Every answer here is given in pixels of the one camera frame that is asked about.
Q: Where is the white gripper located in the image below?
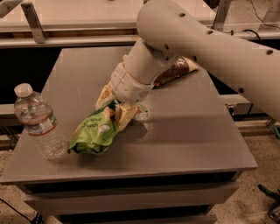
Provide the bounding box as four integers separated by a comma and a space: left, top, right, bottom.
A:
95, 62, 152, 131

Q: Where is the green rice chip bag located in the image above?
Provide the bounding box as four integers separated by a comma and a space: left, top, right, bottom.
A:
67, 100, 147, 155

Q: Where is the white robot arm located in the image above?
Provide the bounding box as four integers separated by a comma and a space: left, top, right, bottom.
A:
95, 0, 280, 122

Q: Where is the brown chip bag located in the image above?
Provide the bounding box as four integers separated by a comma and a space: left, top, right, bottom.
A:
154, 57, 199, 88

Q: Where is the clear plastic water bottle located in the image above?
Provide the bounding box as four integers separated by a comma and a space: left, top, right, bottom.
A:
14, 83, 67, 159

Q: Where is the grey table drawer unit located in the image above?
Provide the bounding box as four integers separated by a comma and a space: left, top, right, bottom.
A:
0, 43, 259, 224

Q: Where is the green tool on floor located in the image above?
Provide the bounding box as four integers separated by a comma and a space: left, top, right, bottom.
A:
258, 185, 280, 224

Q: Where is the left metal bracket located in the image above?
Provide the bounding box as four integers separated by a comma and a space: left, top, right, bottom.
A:
21, 3, 46, 44

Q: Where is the metal bracket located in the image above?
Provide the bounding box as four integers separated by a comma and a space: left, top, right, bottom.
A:
210, 0, 232, 32
21, 3, 46, 44

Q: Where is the metal rail shelf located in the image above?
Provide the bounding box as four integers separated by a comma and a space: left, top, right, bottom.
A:
0, 23, 280, 47

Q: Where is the right metal bracket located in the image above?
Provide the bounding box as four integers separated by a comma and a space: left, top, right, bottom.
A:
210, 0, 232, 32

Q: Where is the black cable on floor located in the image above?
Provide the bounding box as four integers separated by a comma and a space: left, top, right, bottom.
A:
0, 197, 45, 224

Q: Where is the black cable behind table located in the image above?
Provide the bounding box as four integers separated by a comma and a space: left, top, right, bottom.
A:
230, 28, 263, 45

